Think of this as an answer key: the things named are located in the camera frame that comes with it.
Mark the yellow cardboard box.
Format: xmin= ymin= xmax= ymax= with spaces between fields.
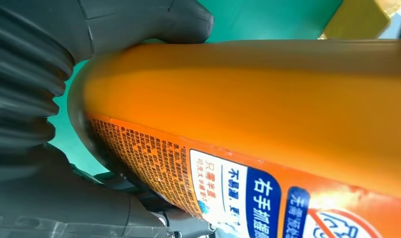
xmin=318 ymin=0 xmax=401 ymax=41

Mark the ribbed grey right arm sleeve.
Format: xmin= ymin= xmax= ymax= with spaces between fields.
xmin=0 ymin=0 xmax=75 ymax=156

